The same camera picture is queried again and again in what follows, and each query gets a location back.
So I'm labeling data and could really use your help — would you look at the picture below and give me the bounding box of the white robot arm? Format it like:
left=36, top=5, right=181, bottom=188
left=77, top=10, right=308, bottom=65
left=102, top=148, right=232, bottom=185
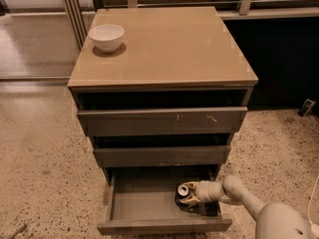
left=176, top=175, right=318, bottom=239

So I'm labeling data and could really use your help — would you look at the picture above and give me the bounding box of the blue pepsi can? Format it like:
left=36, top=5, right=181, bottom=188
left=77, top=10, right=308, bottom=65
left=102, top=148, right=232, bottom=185
left=174, top=185, right=193, bottom=209

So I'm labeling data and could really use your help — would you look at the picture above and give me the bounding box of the small black floor bracket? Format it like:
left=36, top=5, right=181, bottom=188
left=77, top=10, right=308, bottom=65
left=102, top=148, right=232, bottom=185
left=297, top=99, right=316, bottom=117

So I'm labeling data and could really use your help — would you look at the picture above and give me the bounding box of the grey top drawer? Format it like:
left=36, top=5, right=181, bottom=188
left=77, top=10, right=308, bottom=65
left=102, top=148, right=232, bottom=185
left=78, top=107, right=247, bottom=136

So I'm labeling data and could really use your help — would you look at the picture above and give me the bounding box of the grey open bottom drawer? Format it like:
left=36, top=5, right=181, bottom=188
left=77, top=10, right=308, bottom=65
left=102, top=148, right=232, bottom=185
left=97, top=165, right=232, bottom=235

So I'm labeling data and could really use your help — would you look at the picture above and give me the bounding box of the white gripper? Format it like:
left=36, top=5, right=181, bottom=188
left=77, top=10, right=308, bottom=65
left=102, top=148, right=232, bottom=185
left=179, top=180, right=223, bottom=209

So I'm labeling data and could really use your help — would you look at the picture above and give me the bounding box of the grey rod on floor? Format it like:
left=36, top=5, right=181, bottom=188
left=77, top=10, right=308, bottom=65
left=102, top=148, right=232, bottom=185
left=7, top=223, right=27, bottom=239

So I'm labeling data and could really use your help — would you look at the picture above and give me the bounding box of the white ceramic bowl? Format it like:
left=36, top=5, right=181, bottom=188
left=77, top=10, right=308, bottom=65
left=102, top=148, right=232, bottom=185
left=89, top=24, right=125, bottom=54

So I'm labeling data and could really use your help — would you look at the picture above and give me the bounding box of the white cable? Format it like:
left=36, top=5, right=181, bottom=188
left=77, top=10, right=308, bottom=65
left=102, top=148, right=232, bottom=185
left=306, top=174, right=319, bottom=239

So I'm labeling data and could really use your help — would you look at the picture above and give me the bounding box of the grey middle drawer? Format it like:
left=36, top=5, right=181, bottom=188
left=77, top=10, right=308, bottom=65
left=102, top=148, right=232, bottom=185
left=94, top=145, right=230, bottom=167

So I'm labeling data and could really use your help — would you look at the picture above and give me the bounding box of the grey drawer cabinet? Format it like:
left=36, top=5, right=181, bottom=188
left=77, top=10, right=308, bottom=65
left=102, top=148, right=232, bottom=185
left=67, top=6, right=259, bottom=184

